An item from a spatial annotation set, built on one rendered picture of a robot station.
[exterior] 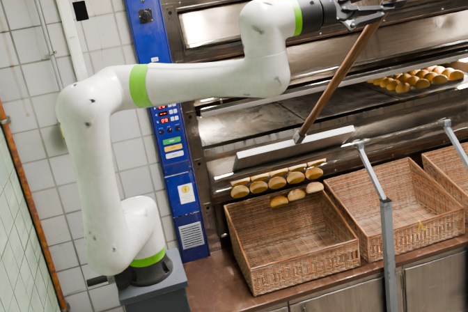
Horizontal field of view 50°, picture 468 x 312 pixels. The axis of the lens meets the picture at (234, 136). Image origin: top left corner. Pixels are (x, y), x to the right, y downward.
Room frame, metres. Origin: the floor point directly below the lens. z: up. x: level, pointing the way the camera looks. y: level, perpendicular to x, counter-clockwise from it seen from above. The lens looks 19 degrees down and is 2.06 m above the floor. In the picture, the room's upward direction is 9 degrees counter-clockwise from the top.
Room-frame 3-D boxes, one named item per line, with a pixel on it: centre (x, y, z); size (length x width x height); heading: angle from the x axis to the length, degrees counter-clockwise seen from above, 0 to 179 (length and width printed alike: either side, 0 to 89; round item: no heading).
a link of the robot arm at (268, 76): (1.24, 0.01, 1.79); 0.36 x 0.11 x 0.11; 71
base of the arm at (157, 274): (1.34, 0.38, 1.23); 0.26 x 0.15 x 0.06; 102
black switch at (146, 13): (2.36, 0.31, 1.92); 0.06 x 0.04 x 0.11; 102
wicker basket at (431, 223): (2.37, -0.77, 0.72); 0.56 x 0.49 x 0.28; 103
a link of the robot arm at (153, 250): (1.34, 0.33, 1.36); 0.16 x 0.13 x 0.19; 161
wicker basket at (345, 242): (2.25, -0.20, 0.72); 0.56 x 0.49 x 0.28; 101
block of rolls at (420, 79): (3.18, -1.19, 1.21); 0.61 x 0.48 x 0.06; 12
